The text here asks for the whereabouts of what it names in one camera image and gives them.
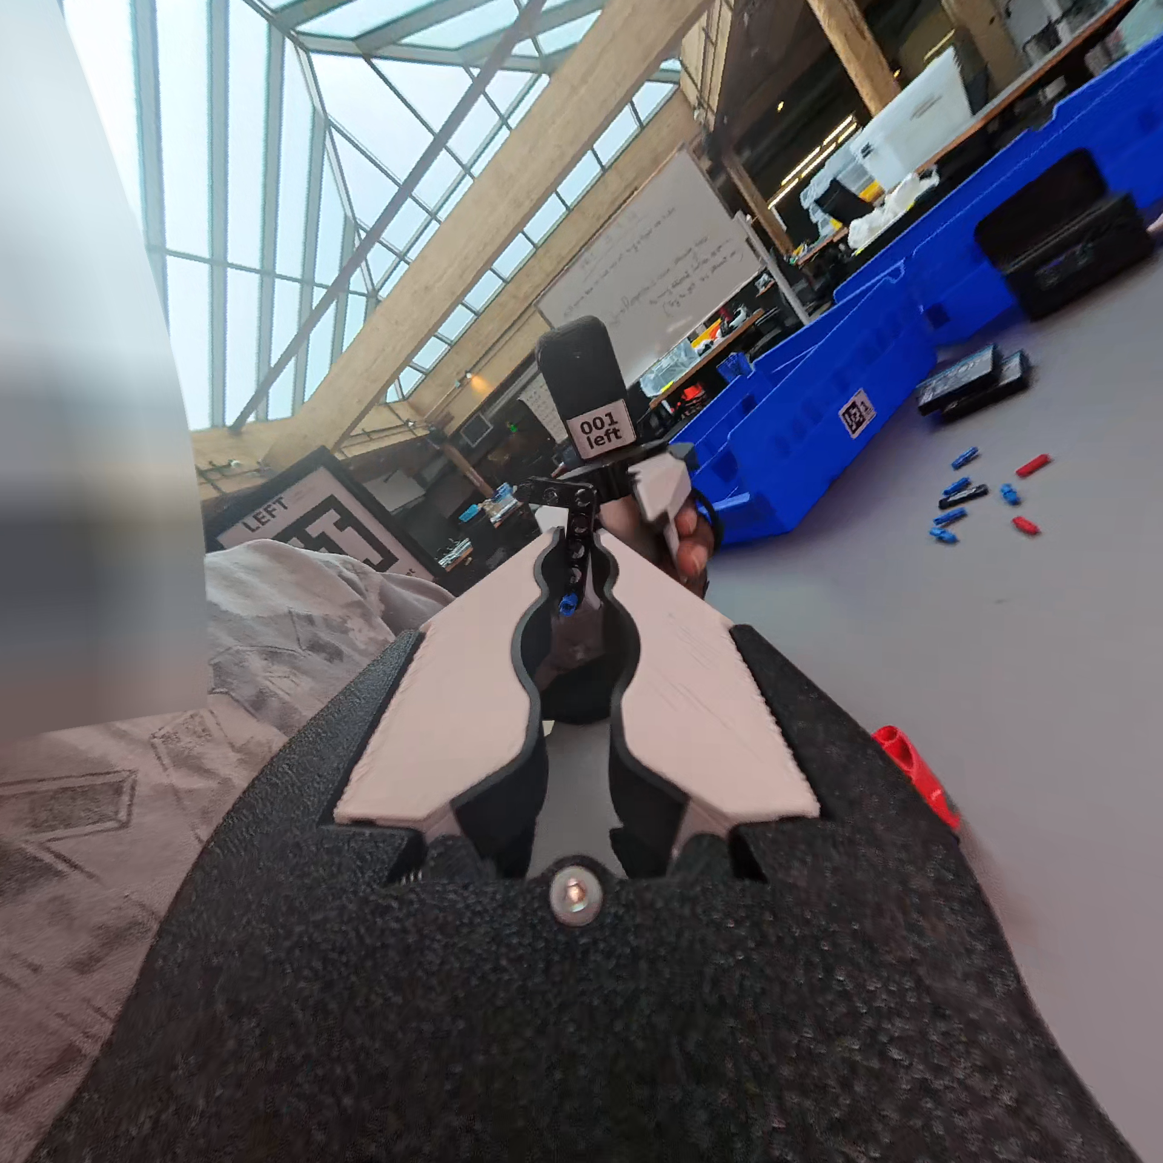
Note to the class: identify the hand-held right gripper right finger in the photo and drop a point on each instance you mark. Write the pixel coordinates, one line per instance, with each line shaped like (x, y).
(710, 717)

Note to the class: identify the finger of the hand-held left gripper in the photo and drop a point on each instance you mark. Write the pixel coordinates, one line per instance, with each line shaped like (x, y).
(664, 490)
(548, 519)

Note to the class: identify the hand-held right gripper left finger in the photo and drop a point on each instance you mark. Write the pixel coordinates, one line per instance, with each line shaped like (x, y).
(437, 726)

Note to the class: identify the black red blue bumper assembly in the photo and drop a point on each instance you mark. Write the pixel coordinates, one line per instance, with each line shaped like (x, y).
(578, 545)

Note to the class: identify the person's left hand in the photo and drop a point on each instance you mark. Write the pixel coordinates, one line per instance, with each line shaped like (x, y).
(696, 553)

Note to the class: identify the whiteboard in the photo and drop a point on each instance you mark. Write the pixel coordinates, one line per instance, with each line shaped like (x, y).
(654, 263)

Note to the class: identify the blue plastic case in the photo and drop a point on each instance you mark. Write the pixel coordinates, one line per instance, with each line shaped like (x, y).
(818, 408)

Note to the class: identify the red brick piece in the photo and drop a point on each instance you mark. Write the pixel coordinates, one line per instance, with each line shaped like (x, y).
(919, 772)

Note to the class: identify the framed marker sign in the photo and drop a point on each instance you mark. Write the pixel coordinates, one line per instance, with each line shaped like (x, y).
(300, 526)

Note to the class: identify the person's grey sweatshirt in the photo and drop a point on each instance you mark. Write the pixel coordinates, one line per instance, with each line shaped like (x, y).
(182, 862)

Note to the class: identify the flat black box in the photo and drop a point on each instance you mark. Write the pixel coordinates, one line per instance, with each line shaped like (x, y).
(950, 386)
(1009, 380)

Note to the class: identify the scattered blue and red pins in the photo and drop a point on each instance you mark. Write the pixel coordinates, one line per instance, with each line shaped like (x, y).
(973, 495)

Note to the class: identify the black hard case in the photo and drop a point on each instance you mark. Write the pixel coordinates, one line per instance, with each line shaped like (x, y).
(1064, 245)

